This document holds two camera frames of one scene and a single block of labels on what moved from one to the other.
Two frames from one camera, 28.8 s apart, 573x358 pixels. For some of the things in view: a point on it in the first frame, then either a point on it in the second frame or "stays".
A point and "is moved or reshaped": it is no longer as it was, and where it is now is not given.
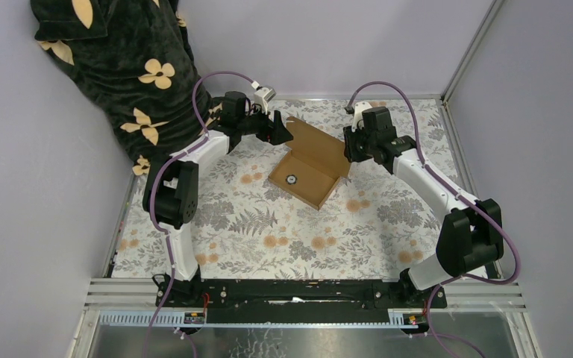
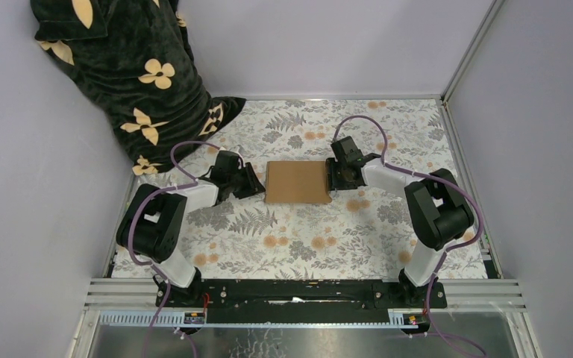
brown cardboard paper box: (314, 165) is moved or reshaped
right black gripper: (350, 136) -> (332, 182)
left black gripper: (271, 131) -> (253, 183)
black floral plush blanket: (133, 60) stays
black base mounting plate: (294, 301) stays
